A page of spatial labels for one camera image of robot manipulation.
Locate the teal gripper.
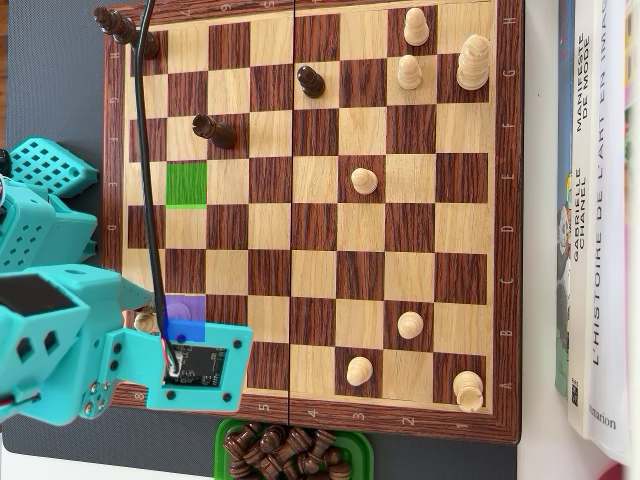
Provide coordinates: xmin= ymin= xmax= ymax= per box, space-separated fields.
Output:
xmin=0 ymin=263 xmax=157 ymax=428

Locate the white chess queen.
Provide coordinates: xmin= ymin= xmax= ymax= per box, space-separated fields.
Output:
xmin=164 ymin=299 xmax=194 ymax=327

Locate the pale wooden chess piece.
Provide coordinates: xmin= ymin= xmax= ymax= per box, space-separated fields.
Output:
xmin=133 ymin=308 xmax=159 ymax=335

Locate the dark brown chess rook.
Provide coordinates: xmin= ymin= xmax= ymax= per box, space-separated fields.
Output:
xmin=191 ymin=113 xmax=238 ymax=151

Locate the white chess pawn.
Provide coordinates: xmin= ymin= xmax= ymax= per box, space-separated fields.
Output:
xmin=403 ymin=7 xmax=431 ymax=48
xmin=346 ymin=355 xmax=374 ymax=387
xmin=397 ymin=310 xmax=425 ymax=340
xmin=396 ymin=54 xmax=424 ymax=92
xmin=350 ymin=167 xmax=379 ymax=197

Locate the dark brown chess king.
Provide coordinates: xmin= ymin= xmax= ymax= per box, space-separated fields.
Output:
xmin=94 ymin=6 xmax=161 ymax=62

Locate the dark brown chess pawn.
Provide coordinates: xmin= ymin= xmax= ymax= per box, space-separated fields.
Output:
xmin=296 ymin=64 xmax=327 ymax=99

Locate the white chess rook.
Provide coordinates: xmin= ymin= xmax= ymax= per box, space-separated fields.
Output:
xmin=452 ymin=369 xmax=485 ymax=413

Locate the white chess king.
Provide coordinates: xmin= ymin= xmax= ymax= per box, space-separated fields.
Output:
xmin=455 ymin=33 xmax=493 ymax=92

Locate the wooden chessboard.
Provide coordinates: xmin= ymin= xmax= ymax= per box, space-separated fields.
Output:
xmin=98 ymin=0 xmax=524 ymax=446

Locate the green plastic tray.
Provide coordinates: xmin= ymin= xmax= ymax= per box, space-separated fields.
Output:
xmin=213 ymin=417 xmax=375 ymax=480

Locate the illustrated cartoon book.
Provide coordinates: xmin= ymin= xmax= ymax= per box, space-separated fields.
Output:
xmin=553 ymin=0 xmax=576 ymax=399

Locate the white Gabrielle Chanel book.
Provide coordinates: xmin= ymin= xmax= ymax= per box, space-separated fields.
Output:
xmin=567 ymin=0 xmax=604 ymax=441

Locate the white art history book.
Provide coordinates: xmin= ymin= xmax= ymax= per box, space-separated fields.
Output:
xmin=587 ymin=0 xmax=640 ymax=466

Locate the pink red object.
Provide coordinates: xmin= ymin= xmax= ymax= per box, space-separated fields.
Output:
xmin=594 ymin=462 xmax=640 ymax=480

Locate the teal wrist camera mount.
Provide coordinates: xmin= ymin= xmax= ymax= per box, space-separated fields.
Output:
xmin=97 ymin=322 xmax=254 ymax=414

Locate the black camera cable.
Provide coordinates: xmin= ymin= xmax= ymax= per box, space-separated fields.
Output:
xmin=131 ymin=0 xmax=175 ymax=376

